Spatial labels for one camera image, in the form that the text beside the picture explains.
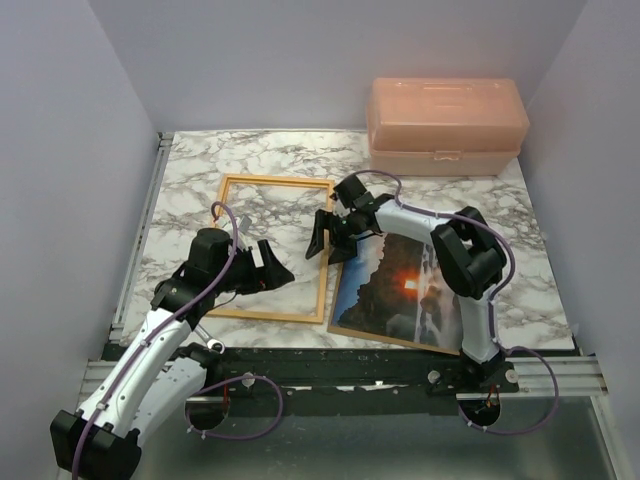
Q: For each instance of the aluminium extrusion rail front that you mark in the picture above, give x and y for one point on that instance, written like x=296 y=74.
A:
x=528 y=377

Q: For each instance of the pink translucent plastic box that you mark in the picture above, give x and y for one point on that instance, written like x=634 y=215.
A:
x=444 y=127

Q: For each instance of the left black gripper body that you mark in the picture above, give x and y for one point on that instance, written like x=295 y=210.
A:
x=241 y=274

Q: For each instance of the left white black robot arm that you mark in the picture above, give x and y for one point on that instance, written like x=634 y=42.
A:
x=103 y=439

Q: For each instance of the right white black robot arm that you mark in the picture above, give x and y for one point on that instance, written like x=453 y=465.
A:
x=468 y=251

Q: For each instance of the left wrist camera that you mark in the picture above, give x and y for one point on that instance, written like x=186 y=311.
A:
x=243 y=227

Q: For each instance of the brown cardboard backing board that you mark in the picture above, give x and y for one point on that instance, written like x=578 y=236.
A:
x=403 y=306

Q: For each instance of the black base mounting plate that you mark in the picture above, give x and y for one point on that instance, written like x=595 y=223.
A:
x=342 y=382

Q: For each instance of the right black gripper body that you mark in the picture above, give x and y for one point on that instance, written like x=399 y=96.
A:
x=344 y=227

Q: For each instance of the sunset landscape photo print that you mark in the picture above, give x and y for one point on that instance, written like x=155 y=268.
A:
x=396 y=250

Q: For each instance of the aluminium extrusion rail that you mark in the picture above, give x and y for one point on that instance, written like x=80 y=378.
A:
x=528 y=377
x=120 y=315

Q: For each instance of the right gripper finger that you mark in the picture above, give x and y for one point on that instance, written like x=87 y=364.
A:
x=322 y=220
x=343 y=252

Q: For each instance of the silver ratchet wrench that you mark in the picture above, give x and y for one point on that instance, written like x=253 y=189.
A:
x=210 y=342

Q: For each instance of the aluminium extrusion rail left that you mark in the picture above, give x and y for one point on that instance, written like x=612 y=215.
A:
x=120 y=315

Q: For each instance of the orange wooden picture frame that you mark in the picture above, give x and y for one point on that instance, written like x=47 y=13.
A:
x=282 y=211

